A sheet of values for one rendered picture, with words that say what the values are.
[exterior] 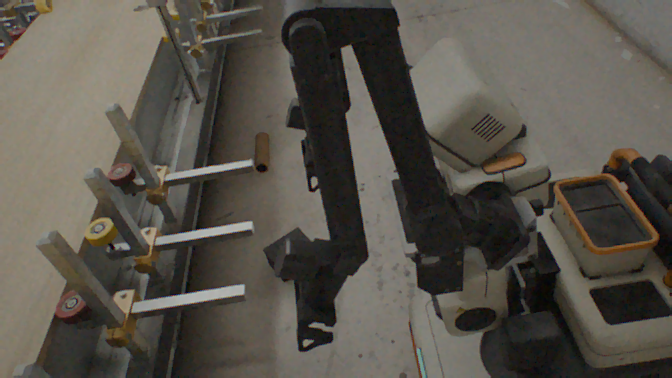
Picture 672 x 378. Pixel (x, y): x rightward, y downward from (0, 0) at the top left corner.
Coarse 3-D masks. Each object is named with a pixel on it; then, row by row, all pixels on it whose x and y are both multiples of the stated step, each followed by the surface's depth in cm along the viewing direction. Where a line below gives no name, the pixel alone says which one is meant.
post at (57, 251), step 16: (48, 240) 99; (64, 240) 103; (48, 256) 101; (64, 256) 102; (64, 272) 105; (80, 272) 106; (80, 288) 109; (96, 288) 111; (96, 304) 113; (112, 304) 117; (112, 320) 118; (144, 352) 129
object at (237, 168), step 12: (204, 168) 162; (216, 168) 161; (228, 168) 160; (240, 168) 160; (252, 168) 160; (168, 180) 160; (180, 180) 161; (192, 180) 161; (204, 180) 162; (132, 192) 162
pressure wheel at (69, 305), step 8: (64, 296) 123; (72, 296) 123; (64, 304) 121; (72, 304) 121; (80, 304) 120; (56, 312) 120; (64, 312) 119; (72, 312) 119; (80, 312) 119; (88, 312) 121; (64, 320) 119; (72, 320) 119; (80, 320) 120
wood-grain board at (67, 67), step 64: (64, 0) 289; (128, 0) 273; (0, 64) 234; (64, 64) 224; (128, 64) 214; (0, 128) 190; (64, 128) 183; (0, 192) 160; (64, 192) 155; (0, 256) 138; (0, 320) 121
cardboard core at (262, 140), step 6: (264, 132) 306; (258, 138) 302; (264, 138) 302; (258, 144) 298; (264, 144) 298; (258, 150) 293; (264, 150) 293; (258, 156) 289; (264, 156) 289; (258, 162) 285; (264, 162) 285; (258, 168) 290; (264, 168) 291
